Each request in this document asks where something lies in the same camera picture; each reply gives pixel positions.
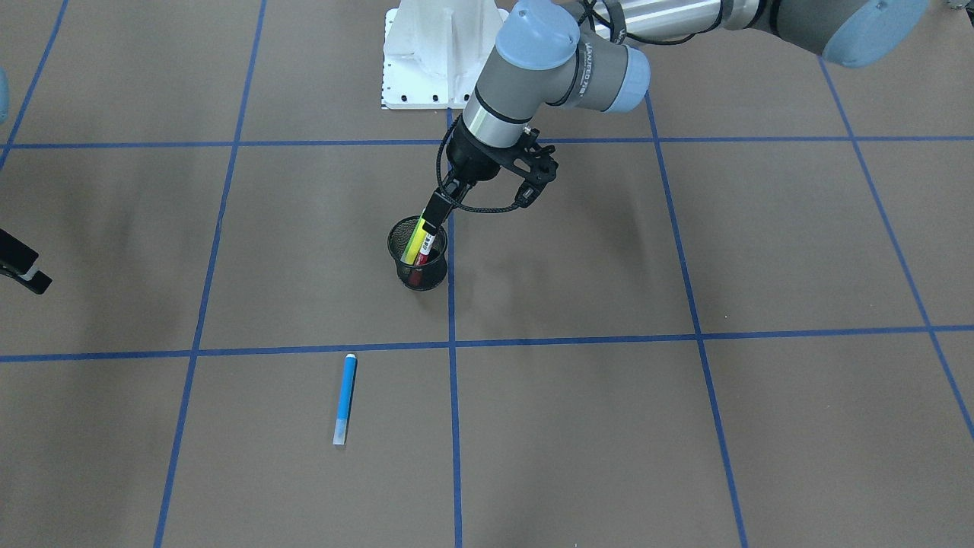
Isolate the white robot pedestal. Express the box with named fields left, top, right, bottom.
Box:
left=380, top=1, right=508, bottom=110

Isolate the blue marker pen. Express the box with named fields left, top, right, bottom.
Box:
left=332, top=353, right=358, bottom=447

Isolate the black mesh pen cup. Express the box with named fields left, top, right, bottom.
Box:
left=387, top=215, right=448, bottom=292

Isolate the red marker pen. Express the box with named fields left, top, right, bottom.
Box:
left=408, top=233, right=436, bottom=288

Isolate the yellow highlighter pen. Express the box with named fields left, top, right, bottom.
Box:
left=400, top=215, right=427, bottom=266

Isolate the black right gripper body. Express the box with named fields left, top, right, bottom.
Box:
left=1, top=230, right=52, bottom=295

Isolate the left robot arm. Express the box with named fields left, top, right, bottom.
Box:
left=417, top=1, right=928, bottom=234

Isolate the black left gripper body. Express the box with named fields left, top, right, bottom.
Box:
left=445, top=129, right=501, bottom=202

